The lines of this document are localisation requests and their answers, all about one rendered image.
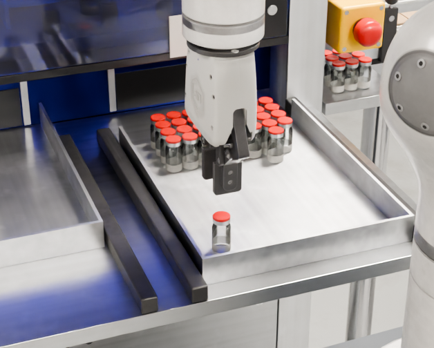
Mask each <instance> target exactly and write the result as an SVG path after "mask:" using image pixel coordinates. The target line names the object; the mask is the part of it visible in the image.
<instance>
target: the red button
mask: <svg viewBox="0 0 434 348"><path fill-rule="evenodd" d="M353 35H354V38H355V40H356V42H358V43H359V44H361V45H362V46H364V47H370V46H374V45H375V44H377V43H378V42H379V40H380V39H381V36H382V27H381V25H380V23H379V22H377V21H375V20H374V19H372V18H364V19H362V20H361V21H359V22H358V23H357V25H356V26H355V29H354V32H353Z"/></svg>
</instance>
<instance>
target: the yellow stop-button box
mask: <svg viewBox="0 0 434 348"><path fill-rule="evenodd" d="M384 13H385V3H384V2H383V1H382V0H328V11H327V24H326V36H325V42H326V43H327V44H328V45H329V46H331V47H332V48H333V49H335V50H336V51H337V52H338V53H341V54H342V53H347V52H356V51H360V50H370V49H374V48H380V47H381V45H382V37H383V29H384ZM364 18H372V19H374V20H375V21H377V22H379V23H380V25H381V27H382V36H381V39H380V40H379V42H378V43H376V44H375V45H374V46H370V47H364V46H362V45H361V44H359V43H358V42H356V40H355V38H354V35H353V32H354V29H355V26H356V25H357V23H358V22H359V21H361V20H362V19H364Z"/></svg>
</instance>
